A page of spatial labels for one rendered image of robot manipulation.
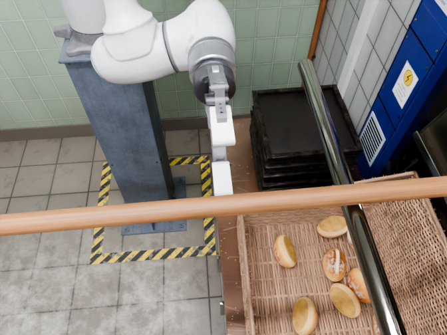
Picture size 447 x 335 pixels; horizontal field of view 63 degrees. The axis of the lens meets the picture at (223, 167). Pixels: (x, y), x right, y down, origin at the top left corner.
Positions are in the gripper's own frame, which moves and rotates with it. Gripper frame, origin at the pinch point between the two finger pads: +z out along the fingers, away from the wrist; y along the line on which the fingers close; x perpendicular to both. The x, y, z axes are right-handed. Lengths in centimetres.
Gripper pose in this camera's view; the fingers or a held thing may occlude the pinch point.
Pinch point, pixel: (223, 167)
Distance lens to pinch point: 54.8
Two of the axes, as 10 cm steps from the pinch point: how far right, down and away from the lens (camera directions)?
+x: -10.0, 0.7, -0.5
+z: 0.9, 8.1, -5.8
